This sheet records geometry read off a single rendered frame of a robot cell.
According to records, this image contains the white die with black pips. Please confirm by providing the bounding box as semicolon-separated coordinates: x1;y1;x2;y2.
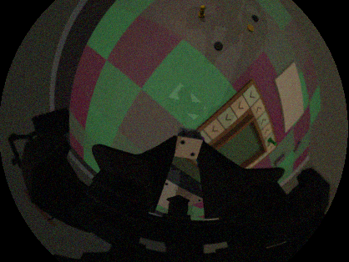
174;127;204;160

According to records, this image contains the yellow game pawn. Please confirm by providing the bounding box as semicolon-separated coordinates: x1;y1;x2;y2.
198;6;207;18

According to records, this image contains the beige board game track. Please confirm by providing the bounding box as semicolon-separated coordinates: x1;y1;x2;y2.
185;78;278;170

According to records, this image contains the wooden square game board track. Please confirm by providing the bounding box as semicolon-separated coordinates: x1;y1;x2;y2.
200;84;275;169

